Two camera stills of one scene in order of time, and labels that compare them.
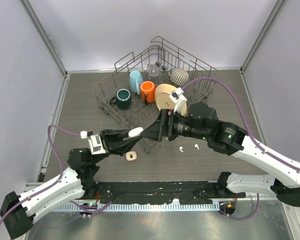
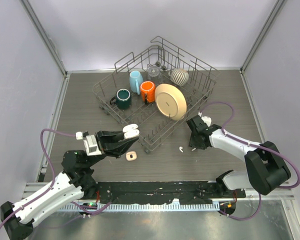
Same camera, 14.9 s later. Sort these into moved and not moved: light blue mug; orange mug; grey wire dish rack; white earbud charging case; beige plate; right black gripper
Moved: white earbud charging case; right black gripper
Not moved: orange mug; light blue mug; grey wire dish rack; beige plate
